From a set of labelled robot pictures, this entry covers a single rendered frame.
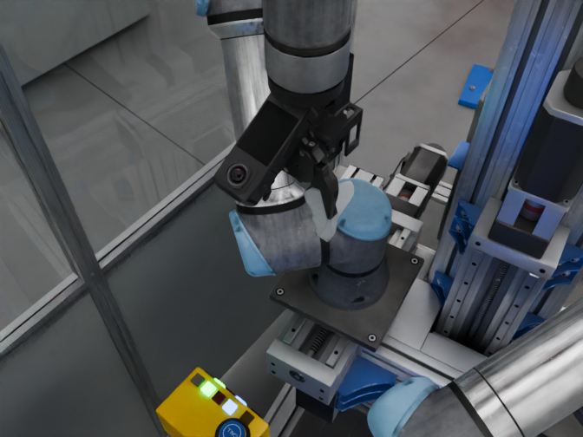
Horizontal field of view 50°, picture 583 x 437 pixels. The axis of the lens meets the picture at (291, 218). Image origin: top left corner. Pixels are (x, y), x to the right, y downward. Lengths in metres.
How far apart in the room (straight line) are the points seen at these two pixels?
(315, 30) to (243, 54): 0.45
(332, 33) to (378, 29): 3.06
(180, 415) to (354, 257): 0.38
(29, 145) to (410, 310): 0.77
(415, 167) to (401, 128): 1.54
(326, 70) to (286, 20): 0.06
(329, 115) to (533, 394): 0.32
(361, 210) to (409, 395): 0.48
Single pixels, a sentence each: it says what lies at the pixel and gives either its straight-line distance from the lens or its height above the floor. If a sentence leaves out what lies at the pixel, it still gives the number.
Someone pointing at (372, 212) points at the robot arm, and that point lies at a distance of 1.01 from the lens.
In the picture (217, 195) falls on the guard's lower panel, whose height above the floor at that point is 0.92.
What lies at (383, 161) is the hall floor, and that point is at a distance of 2.83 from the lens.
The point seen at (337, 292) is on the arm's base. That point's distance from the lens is 1.13.
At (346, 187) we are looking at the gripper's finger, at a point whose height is 1.53.
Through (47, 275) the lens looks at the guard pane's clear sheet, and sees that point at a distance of 1.24.
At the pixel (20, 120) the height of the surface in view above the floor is 1.41.
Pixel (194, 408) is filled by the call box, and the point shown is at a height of 1.07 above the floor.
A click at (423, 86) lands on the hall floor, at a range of 3.25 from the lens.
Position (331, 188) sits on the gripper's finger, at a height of 1.57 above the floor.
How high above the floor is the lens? 2.04
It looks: 52 degrees down
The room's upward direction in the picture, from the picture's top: straight up
